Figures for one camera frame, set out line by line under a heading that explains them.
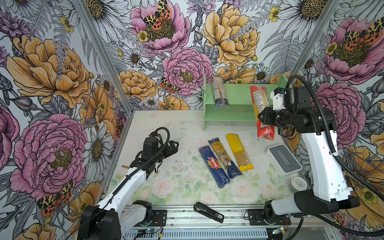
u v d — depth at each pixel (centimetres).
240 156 94
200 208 73
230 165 89
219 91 90
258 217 74
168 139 64
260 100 67
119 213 45
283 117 52
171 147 76
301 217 67
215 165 88
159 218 74
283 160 91
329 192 38
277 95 57
